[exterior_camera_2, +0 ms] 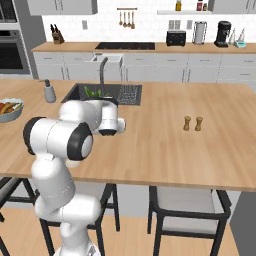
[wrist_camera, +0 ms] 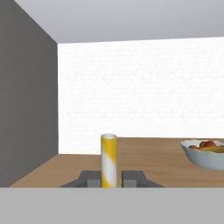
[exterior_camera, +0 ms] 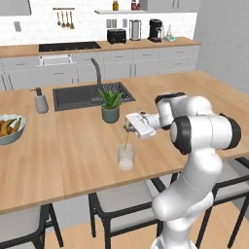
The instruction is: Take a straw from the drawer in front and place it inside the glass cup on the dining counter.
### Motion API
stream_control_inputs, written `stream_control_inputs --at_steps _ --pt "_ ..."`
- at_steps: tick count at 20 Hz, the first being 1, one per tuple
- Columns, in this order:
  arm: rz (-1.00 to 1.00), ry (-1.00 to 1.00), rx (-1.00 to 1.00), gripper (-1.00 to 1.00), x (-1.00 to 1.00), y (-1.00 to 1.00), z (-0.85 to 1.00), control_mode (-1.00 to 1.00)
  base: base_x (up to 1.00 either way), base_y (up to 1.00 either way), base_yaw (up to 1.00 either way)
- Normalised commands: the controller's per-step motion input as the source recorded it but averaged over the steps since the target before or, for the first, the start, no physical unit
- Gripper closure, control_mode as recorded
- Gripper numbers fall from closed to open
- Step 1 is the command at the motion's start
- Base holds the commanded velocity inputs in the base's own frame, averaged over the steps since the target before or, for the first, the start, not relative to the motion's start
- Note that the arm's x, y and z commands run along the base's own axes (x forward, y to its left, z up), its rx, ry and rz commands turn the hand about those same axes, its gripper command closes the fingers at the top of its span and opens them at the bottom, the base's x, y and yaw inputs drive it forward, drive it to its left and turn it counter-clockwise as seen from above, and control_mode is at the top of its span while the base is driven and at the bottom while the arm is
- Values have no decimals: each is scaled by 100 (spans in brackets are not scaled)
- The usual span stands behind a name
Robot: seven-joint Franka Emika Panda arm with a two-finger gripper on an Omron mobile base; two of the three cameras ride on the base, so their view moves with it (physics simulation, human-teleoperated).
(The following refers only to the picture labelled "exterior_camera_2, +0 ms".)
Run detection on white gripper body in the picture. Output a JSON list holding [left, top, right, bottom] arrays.
[[98, 117, 128, 137]]

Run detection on open white drawer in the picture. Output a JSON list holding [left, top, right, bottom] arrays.
[[90, 53, 125, 65]]

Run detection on dark kitchen sink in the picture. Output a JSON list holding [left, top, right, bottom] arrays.
[[61, 83, 144, 107]]

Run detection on green leafy vegetable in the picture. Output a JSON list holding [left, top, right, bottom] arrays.
[[82, 85, 111, 100]]

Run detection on dark grey tap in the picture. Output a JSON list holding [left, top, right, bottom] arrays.
[[98, 56, 110, 98]]

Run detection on grey soap dispenser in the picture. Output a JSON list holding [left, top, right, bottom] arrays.
[[43, 78, 57, 104]]

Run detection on wooden shaker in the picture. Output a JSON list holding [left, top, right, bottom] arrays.
[[194, 115, 204, 132], [182, 115, 192, 132]]

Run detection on black stool with grey seat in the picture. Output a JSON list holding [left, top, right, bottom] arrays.
[[33, 182, 121, 256], [147, 185, 233, 256], [0, 176, 38, 256]]

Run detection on black hob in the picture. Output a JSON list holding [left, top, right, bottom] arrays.
[[94, 41, 156, 51]]

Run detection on grey bowl of fruit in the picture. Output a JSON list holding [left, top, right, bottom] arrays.
[[0, 97, 25, 124]]

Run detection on wooden knife block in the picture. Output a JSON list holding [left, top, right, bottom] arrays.
[[49, 23, 66, 45]]

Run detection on white base cupboards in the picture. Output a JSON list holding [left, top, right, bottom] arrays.
[[32, 51, 256, 85]]

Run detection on black toaster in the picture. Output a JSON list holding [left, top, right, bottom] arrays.
[[165, 29, 187, 47]]

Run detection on black coffee machine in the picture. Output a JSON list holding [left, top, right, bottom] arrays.
[[213, 20, 233, 49]]

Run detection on white bottles on teal tray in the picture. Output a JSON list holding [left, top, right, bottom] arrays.
[[228, 27, 248, 49]]

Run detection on grey double wall socket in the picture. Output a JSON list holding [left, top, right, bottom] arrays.
[[167, 19, 181, 31]]

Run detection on steel wall oven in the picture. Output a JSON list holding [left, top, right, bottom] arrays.
[[0, 0, 36, 77]]

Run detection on white wall cupboards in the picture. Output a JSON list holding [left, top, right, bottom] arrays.
[[26, 0, 99, 17], [209, 0, 256, 15]]

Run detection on white wall shelf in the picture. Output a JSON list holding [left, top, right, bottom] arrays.
[[156, 9, 213, 16]]

